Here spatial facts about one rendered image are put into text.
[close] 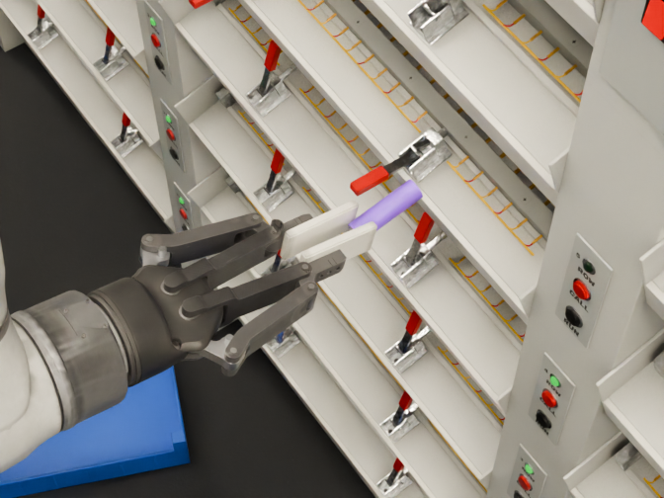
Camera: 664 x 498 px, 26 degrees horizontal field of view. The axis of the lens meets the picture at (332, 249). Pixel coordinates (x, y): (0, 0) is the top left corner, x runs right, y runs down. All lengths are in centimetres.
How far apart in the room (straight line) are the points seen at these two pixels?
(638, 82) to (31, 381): 44
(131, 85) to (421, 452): 70
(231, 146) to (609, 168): 86
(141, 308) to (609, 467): 54
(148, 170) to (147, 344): 124
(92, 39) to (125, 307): 118
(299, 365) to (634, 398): 92
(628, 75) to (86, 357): 41
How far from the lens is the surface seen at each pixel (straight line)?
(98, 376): 101
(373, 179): 127
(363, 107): 135
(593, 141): 101
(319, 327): 187
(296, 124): 157
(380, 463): 200
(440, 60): 115
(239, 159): 179
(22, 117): 258
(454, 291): 146
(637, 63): 91
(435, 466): 179
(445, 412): 161
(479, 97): 113
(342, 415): 203
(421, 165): 130
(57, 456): 223
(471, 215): 128
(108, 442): 222
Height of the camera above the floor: 201
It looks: 58 degrees down
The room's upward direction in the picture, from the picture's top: straight up
